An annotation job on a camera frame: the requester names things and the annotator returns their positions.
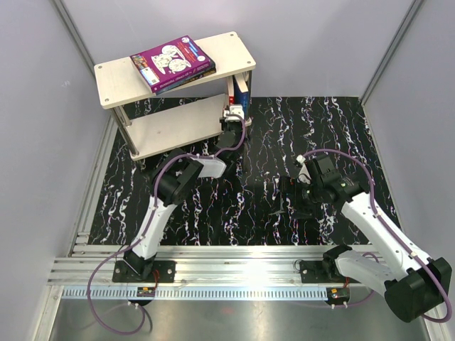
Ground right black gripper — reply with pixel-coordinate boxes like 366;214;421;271
269;175;323;220

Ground blue Jane Eyre book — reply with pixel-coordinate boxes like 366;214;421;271
232;73;250;119

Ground black book with circles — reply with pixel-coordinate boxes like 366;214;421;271
183;65;216;85

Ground purple puzzle book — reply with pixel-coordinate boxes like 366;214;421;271
129;36;215;94

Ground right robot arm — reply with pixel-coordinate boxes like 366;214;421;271
278;149;453;323

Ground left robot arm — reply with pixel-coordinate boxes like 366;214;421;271
113;114;247;283

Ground white two-tier wooden shelf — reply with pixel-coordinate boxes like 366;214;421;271
94;31;256;161

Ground black marble pattern mat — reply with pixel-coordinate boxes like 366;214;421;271
88;97;399;246

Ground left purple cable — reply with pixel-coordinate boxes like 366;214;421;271
87;119;248;337

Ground purple cable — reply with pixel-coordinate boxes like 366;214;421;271
293;148;449;324
87;119;248;337

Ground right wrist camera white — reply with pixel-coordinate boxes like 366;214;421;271
296;155;311;185

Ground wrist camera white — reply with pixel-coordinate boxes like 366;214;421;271
296;155;311;185
222;104;245;122

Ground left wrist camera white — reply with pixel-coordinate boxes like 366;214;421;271
222;104;245;122

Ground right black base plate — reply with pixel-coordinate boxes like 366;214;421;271
294;259;347;284

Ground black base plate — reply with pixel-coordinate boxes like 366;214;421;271
294;259;347;284
112;260;177;283

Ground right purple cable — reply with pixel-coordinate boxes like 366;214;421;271
293;148;449;324

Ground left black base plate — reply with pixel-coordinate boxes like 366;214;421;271
112;260;177;283

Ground aluminium mounting rail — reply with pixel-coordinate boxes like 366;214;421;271
47;244;332;288

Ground white slotted cable duct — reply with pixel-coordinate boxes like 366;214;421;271
63;286;328;301

